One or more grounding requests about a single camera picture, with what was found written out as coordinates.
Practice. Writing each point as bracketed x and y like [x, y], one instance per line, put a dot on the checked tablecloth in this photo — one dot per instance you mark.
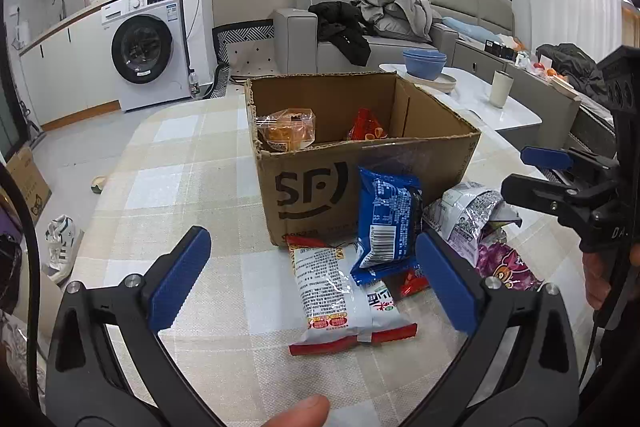
[190, 326]

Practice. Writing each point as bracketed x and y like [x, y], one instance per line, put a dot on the red chip bag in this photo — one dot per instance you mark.
[366, 127]

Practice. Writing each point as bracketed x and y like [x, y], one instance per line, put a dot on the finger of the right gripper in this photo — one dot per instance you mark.
[545, 196]
[546, 158]

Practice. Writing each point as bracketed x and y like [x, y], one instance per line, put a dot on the red round cookie packet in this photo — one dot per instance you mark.
[414, 283]

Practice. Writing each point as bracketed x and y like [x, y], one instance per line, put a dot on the person's right hand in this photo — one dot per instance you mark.
[596, 287]

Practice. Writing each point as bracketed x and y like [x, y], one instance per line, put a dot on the person's left hand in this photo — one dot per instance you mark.
[311, 412]

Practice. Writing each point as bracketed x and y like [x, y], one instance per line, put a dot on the dark blanket on bed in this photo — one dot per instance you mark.
[577, 66]

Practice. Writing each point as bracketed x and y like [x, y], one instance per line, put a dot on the cardboard SF box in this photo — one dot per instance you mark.
[315, 192]

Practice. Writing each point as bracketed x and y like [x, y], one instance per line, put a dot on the white cup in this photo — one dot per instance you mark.
[501, 86]

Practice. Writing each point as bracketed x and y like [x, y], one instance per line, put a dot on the small cardboard box on floor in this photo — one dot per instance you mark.
[29, 180]

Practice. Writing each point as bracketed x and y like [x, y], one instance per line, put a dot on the cream plate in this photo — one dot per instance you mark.
[443, 83]

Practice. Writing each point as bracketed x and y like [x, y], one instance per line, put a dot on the white coffee table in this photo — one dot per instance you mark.
[472, 94]

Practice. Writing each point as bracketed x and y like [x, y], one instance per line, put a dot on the grey sofa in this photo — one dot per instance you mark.
[298, 49]

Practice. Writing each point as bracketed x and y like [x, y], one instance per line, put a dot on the patterned floor mat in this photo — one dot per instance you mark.
[243, 50]

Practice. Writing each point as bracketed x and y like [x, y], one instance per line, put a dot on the white sneaker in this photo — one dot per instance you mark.
[63, 238]

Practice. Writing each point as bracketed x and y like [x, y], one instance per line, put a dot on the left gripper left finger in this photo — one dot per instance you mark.
[107, 365]

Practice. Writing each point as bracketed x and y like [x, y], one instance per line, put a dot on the bread in clear wrap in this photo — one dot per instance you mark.
[288, 130]

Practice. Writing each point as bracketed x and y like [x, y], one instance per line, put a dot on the grey clothes pile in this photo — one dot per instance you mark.
[400, 19]

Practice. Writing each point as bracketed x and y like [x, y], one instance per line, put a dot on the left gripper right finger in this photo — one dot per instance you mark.
[517, 366]

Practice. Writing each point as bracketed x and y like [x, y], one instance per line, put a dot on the blue snack packet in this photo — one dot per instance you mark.
[389, 214]

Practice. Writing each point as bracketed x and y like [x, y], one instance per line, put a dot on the blue bowl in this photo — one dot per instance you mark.
[423, 63]

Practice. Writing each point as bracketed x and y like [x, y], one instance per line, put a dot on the white washing machine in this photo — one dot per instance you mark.
[148, 51]

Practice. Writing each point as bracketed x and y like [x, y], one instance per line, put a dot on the purple grape candy bag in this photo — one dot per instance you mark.
[498, 259]

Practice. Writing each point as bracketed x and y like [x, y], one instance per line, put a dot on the black jacket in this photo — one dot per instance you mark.
[342, 24]

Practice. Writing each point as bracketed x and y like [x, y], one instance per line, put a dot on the white red snack packet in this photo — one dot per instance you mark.
[339, 313]

